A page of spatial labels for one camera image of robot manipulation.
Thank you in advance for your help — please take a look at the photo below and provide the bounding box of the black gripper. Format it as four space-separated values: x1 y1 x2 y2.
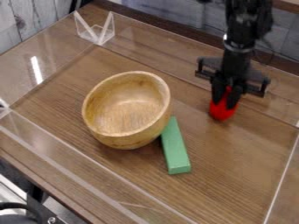
195 51 271 109

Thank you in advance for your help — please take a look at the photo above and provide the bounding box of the red strawberry toy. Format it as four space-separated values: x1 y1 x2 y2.
210 87 239 122

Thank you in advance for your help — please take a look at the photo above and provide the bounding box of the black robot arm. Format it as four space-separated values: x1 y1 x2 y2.
195 0 274 110

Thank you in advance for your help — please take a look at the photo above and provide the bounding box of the green rectangular block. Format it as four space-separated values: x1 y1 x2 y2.
162 116 192 175

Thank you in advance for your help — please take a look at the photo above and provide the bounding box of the wooden bowl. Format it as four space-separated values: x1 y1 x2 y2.
82 71 171 150

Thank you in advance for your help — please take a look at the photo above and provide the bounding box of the black metal stand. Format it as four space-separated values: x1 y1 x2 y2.
0 159 64 224

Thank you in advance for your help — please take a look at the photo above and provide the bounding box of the clear acrylic corner bracket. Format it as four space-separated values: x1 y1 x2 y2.
74 11 116 46

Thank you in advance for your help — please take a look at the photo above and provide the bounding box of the clear acrylic tray wall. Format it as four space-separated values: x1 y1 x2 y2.
0 107 196 224

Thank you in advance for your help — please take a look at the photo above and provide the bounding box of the black cable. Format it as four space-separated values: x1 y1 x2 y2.
0 201 36 224

